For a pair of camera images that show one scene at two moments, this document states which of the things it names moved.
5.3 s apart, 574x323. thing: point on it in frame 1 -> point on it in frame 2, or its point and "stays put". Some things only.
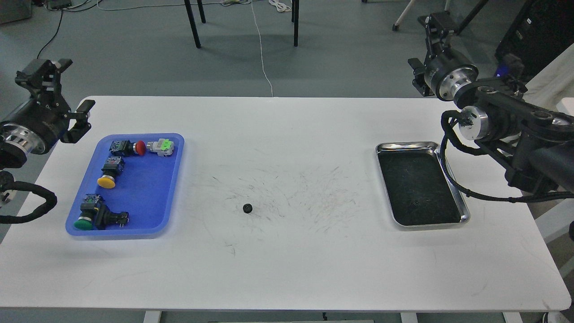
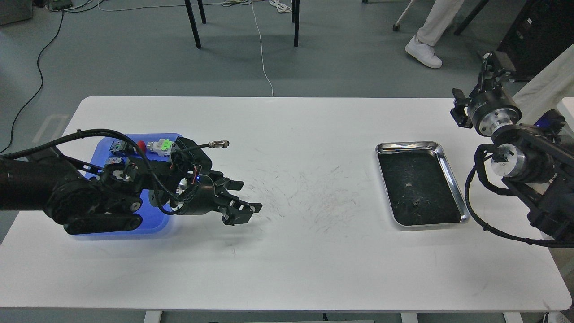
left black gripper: (40, 123) -> (197, 195)
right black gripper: (447, 70) -> (491, 109)
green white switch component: (163, 147) stays put
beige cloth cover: (556, 82) stays put
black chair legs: (295, 11) stays put
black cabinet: (541, 30) stays put
